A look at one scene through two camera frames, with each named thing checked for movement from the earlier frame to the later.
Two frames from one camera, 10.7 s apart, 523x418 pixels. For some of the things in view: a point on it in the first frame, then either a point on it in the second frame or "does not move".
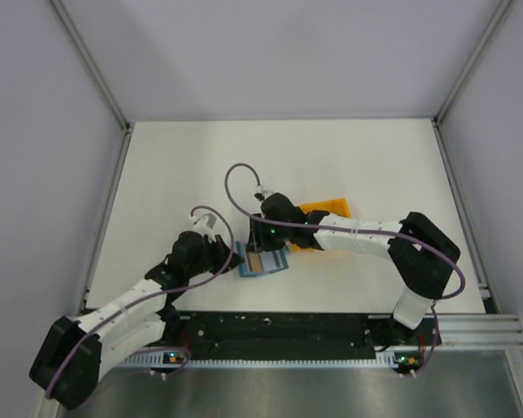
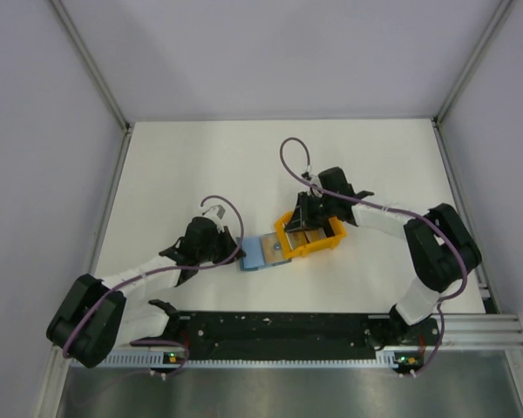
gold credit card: [255, 261] to [273, 252]
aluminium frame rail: [485, 330] does not move
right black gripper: [258, 241] to [302, 215]
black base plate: [264, 333] does not move
